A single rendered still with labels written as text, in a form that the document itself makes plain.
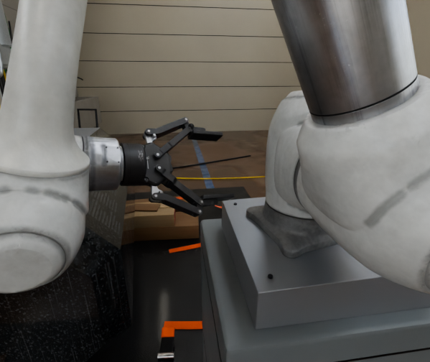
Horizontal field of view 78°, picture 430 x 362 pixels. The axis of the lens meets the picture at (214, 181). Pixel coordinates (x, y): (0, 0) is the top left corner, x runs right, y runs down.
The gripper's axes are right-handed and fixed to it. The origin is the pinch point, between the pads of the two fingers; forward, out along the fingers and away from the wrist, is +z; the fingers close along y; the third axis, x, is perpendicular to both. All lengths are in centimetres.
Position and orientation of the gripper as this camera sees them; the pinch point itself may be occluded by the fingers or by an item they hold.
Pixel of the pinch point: (220, 166)
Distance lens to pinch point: 56.4
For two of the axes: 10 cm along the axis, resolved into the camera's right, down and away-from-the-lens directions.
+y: -1.6, -9.5, 2.6
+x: -4.6, 3.1, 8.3
